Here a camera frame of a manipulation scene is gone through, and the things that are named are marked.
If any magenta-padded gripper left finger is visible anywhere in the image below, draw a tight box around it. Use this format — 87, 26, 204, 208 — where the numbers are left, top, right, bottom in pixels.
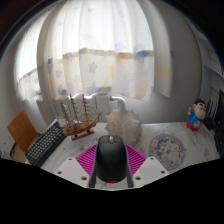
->
54, 144, 99, 189

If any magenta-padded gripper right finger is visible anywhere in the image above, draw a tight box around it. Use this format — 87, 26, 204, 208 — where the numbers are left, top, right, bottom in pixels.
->
124, 144, 170, 189

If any black computer mouse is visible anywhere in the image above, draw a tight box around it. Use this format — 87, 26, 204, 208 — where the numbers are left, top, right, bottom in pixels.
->
94, 134, 129, 184

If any round purple printed mouse pad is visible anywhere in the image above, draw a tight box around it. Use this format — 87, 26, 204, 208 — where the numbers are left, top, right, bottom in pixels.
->
147, 133, 188, 172

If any black keyboard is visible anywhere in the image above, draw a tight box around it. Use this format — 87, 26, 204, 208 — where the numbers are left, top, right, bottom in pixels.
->
24, 120, 68, 168

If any wooden model sailing ship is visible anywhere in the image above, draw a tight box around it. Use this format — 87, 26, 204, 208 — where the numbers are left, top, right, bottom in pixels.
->
59, 93, 104, 141

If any large white conch shell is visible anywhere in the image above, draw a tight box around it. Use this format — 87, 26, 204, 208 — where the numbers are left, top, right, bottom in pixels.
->
105, 99, 143, 147

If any white printed tablecloth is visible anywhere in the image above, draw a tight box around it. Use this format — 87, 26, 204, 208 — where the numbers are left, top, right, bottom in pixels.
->
39, 119, 221, 191

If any white radiator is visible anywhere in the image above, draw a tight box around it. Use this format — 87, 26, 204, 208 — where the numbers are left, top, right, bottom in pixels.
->
35, 92, 113, 127

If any wooden chair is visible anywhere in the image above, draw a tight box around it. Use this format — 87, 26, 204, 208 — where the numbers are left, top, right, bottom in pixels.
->
7, 109, 41, 164

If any cartoon boy figurine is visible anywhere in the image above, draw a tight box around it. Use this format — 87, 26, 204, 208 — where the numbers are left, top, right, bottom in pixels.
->
185, 98, 207, 132

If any black router with antennas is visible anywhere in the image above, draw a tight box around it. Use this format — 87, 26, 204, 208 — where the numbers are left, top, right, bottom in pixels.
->
203, 96, 218, 131

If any white star-print curtain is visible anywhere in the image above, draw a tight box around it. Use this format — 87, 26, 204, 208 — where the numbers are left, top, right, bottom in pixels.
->
14, 0, 173, 103

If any white wall shelf unit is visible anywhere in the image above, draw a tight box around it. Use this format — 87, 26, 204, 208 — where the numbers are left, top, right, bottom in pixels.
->
196, 33, 224, 78

